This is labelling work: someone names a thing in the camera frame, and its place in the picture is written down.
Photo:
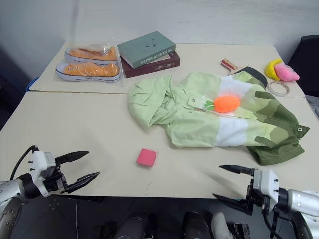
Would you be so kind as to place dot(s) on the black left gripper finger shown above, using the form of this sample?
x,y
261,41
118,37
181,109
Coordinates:
x,y
72,156
83,180

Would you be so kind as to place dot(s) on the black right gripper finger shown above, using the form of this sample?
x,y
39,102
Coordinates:
x,y
234,203
239,169

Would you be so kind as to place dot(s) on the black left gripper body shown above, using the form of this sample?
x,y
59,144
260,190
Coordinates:
x,y
56,181

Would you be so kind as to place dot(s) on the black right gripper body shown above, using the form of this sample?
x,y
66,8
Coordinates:
x,y
254,199

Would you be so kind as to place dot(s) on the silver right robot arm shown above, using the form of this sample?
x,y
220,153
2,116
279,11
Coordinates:
x,y
301,201

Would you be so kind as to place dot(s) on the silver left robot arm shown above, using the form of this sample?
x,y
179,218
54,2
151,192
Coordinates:
x,y
10,188

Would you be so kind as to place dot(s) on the grey-white rounded shape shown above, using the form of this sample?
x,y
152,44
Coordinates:
x,y
221,225

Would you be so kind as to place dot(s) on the dark rounded shape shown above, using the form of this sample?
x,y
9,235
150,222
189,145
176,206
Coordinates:
x,y
198,225
134,225

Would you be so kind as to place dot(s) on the pink square sponge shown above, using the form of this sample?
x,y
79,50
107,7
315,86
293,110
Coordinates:
x,y
146,157

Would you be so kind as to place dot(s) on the green zip-up jacket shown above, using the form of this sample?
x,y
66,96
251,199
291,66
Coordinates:
x,y
189,124

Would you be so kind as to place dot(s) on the orange plush carrot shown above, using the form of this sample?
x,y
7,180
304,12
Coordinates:
x,y
226,103

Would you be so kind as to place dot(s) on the blue object beside table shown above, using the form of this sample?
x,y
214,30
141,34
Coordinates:
x,y
32,83

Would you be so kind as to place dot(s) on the orange canvas sneaker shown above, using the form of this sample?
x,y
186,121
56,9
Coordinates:
x,y
87,71
91,55

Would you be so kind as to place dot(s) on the clear tape roll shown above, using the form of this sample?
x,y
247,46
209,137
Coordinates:
x,y
278,88

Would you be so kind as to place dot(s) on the grey cloth beside table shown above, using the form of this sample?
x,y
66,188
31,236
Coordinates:
x,y
313,112

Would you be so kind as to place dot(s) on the yellow plush banana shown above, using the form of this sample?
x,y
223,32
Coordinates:
x,y
270,69

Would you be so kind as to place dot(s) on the table tennis paddle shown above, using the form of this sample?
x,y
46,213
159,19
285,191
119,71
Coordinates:
x,y
229,64

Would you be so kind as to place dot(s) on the pink plush toy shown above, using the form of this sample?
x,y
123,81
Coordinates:
x,y
286,72

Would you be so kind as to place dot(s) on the orange sneakers in plastic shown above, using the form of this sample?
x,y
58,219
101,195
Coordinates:
x,y
112,46

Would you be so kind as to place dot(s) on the dark red Sister Carrie book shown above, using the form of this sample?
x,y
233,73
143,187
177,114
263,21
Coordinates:
x,y
154,67

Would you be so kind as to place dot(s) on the black chair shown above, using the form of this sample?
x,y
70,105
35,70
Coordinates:
x,y
306,59

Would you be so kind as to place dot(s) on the green hardcover book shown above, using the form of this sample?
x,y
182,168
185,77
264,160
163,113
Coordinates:
x,y
147,48

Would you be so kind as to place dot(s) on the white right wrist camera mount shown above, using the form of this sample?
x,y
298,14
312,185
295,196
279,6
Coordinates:
x,y
268,184

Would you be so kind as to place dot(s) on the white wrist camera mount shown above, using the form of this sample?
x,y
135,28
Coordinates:
x,y
268,184
41,161

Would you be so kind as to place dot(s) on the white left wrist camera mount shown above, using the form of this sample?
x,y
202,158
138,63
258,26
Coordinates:
x,y
41,161

